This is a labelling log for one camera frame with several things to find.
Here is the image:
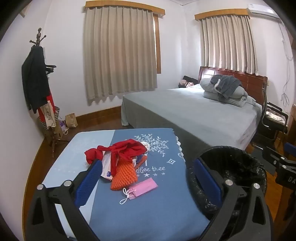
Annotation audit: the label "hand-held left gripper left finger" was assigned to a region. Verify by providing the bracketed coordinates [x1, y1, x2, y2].
[26, 159, 103, 241]

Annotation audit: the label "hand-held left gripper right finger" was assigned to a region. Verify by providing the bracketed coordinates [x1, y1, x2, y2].
[193, 159, 274, 241]

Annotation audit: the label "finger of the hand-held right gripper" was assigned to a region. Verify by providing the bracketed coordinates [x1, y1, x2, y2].
[285, 142, 296, 161]
[262, 145, 290, 172]

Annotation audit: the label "white paper packet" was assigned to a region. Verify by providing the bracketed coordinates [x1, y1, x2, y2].
[100, 152, 121, 180]

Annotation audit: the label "trash bin with black liner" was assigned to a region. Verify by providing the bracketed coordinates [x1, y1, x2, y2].
[186, 146, 268, 222]

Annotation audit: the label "red plastic bag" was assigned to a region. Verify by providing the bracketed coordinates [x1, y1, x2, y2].
[84, 138, 149, 176]

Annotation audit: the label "pink face mask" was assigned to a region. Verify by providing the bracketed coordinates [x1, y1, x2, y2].
[120, 178, 158, 205]

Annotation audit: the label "grey floor mat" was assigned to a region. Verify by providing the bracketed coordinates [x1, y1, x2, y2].
[250, 146, 278, 173]

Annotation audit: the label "black folding chair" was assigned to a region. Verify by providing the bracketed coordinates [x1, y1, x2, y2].
[251, 81, 289, 151]

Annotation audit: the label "patterned chair cushion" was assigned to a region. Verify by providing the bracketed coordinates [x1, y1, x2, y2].
[265, 111, 285, 123]

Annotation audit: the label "cardboard box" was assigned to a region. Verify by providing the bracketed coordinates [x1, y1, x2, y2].
[45, 125, 63, 143]

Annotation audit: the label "purple bag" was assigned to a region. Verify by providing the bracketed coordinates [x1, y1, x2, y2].
[58, 119, 68, 135]

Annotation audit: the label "brown paper bag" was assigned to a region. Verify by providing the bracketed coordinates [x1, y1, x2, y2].
[65, 113, 78, 128]

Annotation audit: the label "blue tree print tablecloth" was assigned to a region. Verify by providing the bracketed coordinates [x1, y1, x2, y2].
[43, 128, 211, 241]

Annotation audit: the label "striped bag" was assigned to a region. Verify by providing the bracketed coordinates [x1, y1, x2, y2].
[38, 106, 61, 130]

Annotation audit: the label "bed with grey sheet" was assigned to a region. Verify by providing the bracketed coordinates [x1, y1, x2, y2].
[121, 87, 263, 151]

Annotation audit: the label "cream tote bag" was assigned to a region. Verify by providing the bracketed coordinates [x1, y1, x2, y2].
[42, 102, 57, 130]

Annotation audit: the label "wooden headboard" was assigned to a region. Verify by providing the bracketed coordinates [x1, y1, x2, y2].
[199, 66, 268, 107]

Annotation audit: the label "dark grey garment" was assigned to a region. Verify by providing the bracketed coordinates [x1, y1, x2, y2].
[210, 75, 242, 102]

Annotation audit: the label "red garment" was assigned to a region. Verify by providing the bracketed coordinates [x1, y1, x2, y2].
[38, 95, 55, 123]

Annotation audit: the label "folded grey duvet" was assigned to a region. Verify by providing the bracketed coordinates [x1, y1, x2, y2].
[199, 77, 257, 107]

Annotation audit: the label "pink bundle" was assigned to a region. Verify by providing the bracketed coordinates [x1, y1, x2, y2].
[178, 79, 195, 88]

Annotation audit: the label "black bag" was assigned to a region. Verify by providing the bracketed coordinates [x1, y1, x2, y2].
[183, 75, 199, 85]

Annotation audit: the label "black coat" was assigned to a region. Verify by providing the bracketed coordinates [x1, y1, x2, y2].
[21, 45, 51, 114]

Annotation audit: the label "narrow beige curtain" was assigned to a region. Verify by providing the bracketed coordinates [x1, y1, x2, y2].
[201, 15, 258, 75]

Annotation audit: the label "wide beige curtain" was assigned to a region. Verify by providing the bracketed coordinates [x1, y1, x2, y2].
[83, 5, 158, 106]

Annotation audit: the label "white air conditioner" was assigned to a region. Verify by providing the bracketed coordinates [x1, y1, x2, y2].
[246, 3, 281, 19]

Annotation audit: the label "wooden curtain pelmet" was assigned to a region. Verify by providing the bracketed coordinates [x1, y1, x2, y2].
[84, 0, 165, 16]
[194, 9, 251, 21]

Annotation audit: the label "wooden coat rack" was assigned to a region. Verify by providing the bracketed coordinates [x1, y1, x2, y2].
[29, 28, 70, 158]

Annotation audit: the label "hanging wall cables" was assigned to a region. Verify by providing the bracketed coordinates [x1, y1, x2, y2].
[279, 22, 294, 107]

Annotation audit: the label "wooden window frame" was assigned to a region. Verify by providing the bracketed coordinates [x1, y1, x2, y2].
[153, 15, 162, 75]

